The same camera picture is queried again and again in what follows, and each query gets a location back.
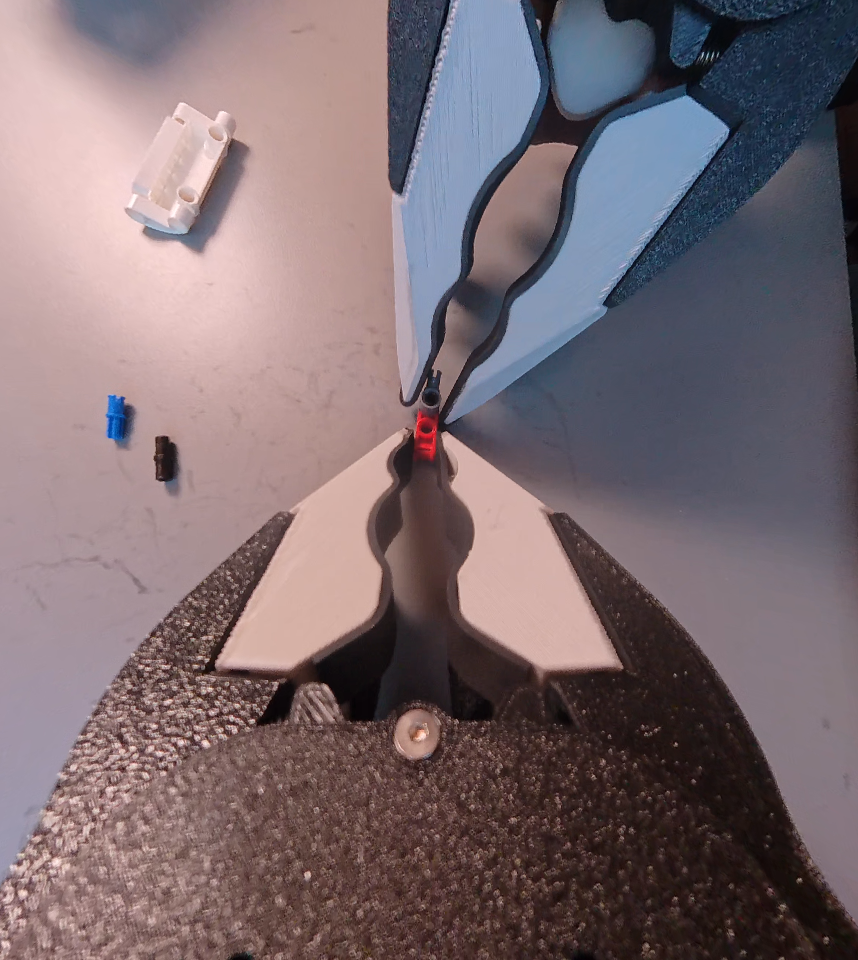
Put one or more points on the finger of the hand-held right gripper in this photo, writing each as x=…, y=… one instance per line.
x=624, y=210
x=466, y=112

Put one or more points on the dark grey toy connector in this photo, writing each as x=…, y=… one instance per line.
x=432, y=397

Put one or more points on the white toy panel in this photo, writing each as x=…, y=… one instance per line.
x=181, y=169

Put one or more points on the blue toy pin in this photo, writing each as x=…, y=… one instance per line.
x=119, y=416

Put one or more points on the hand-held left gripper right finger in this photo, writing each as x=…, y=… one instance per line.
x=526, y=592

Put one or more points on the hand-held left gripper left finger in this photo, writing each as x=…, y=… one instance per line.
x=301, y=600

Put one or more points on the red toy connector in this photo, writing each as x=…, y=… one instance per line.
x=426, y=435

